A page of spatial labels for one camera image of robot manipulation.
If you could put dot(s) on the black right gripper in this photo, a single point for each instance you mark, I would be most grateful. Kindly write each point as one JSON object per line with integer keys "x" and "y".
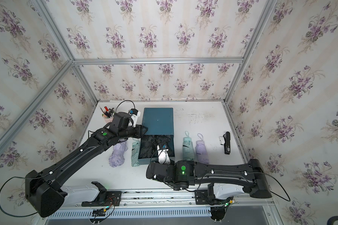
{"x": 170, "y": 164}

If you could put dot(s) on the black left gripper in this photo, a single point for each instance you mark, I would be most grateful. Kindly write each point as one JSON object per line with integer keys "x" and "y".
{"x": 139, "y": 133}

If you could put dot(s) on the teal drawer cabinet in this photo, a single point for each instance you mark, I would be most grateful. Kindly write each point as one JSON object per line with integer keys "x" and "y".
{"x": 159, "y": 121}

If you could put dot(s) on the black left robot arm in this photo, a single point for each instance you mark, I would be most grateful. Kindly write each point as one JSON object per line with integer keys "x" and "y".
{"x": 45, "y": 190}

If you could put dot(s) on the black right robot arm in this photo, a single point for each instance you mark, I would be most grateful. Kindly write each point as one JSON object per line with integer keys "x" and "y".
{"x": 223, "y": 181}

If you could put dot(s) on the pink pen holder cup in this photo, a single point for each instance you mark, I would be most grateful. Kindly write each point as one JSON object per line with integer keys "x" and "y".
{"x": 107, "y": 114}

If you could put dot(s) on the black stapler device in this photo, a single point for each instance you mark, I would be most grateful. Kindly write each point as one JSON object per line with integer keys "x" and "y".
{"x": 225, "y": 141}

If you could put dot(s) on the aluminium front rail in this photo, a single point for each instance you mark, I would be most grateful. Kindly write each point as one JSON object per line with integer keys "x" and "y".
{"x": 157, "y": 198}

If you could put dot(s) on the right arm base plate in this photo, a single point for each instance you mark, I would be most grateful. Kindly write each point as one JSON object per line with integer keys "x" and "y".
{"x": 208, "y": 197}

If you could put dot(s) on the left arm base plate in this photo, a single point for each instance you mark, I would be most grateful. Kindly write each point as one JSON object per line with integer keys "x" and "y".
{"x": 104, "y": 197}

